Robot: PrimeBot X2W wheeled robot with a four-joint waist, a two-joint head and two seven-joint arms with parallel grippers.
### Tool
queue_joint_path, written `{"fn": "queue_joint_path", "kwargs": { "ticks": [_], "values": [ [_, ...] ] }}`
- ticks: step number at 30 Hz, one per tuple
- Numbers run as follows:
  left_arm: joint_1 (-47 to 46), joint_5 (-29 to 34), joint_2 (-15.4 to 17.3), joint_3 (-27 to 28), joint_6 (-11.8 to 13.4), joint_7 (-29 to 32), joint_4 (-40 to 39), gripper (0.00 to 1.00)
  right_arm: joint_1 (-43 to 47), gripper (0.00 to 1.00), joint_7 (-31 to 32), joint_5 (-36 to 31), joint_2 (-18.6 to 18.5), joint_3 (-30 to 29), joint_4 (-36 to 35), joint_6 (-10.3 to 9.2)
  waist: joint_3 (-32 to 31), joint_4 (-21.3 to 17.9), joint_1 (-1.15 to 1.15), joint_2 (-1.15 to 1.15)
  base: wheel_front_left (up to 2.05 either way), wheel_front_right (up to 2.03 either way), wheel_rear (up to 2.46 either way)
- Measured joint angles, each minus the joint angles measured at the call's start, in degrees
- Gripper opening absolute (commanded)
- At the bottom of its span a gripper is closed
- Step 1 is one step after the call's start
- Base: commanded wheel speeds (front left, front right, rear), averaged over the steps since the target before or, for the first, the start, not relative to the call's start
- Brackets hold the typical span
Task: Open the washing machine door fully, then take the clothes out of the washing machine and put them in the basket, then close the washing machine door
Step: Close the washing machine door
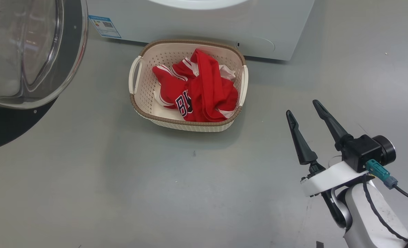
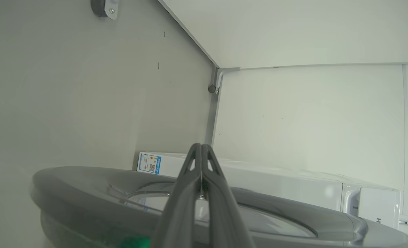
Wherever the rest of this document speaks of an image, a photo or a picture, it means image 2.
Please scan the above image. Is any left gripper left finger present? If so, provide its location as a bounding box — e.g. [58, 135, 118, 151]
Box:
[150, 144, 202, 248]

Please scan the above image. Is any white front-load washing machine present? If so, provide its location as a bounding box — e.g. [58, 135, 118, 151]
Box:
[137, 152, 402, 230]

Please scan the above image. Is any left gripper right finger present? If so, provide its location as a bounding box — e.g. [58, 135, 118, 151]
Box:
[201, 144, 256, 248]

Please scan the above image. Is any dark washing machine door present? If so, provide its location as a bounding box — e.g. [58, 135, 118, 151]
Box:
[29, 166, 408, 248]

